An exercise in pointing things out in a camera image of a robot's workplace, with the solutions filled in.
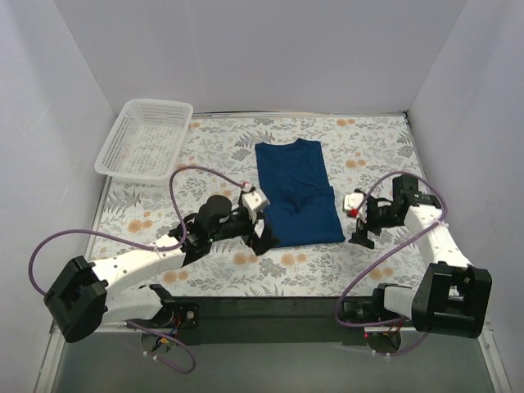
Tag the blue printed t-shirt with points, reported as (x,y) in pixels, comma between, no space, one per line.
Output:
(301,209)

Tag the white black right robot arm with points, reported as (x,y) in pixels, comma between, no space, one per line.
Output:
(453,295)

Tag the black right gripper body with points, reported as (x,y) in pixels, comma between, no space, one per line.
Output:
(369,219)

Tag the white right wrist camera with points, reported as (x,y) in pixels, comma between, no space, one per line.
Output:
(355,206)

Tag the floral patterned tablecloth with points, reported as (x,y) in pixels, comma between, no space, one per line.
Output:
(358,152)

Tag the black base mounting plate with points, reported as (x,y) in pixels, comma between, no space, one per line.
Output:
(250,320)

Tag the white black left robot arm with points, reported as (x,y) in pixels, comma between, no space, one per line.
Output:
(86,295)

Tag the white plastic basket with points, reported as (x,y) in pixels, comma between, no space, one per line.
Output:
(145,141)

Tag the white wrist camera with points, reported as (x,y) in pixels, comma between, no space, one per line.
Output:
(254,200)
(355,206)

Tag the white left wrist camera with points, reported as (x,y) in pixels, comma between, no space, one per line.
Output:
(254,200)

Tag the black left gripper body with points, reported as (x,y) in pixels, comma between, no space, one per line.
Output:
(254,228)

